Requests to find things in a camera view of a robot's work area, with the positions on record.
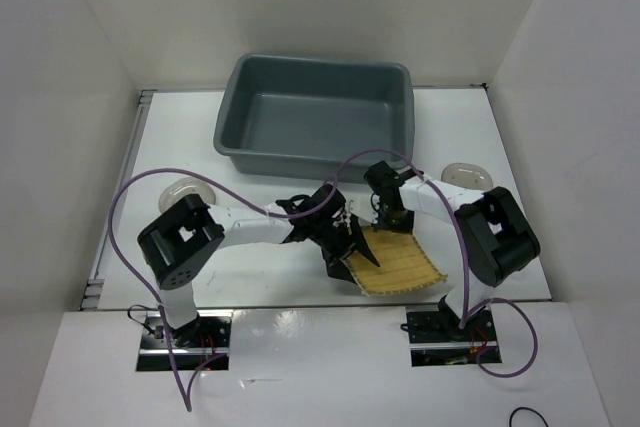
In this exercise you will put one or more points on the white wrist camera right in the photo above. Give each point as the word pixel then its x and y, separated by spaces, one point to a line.
pixel 362 209

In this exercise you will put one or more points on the clear plate right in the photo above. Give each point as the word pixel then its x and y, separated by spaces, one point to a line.
pixel 466 175

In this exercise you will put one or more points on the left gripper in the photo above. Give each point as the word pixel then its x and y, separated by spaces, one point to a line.
pixel 335 266

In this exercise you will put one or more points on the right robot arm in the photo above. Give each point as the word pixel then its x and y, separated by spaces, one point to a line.
pixel 495 238

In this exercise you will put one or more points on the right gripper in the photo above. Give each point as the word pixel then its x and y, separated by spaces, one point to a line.
pixel 405 227

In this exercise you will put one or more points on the clear plate left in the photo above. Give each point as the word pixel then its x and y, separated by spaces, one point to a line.
pixel 183 187

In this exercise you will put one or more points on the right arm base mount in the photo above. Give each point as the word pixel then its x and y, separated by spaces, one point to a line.
pixel 434 341

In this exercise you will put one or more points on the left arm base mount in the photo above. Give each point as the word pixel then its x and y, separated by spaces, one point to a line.
pixel 207 345

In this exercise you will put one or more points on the clear plate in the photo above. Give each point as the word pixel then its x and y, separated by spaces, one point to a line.
pixel 183 187
pixel 466 175

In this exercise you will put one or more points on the bamboo mat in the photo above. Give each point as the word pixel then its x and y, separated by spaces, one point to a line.
pixel 403 265

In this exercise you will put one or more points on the grey plastic bin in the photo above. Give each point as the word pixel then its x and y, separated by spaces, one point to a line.
pixel 310 118

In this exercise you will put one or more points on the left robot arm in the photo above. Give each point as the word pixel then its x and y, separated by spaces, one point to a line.
pixel 178 244

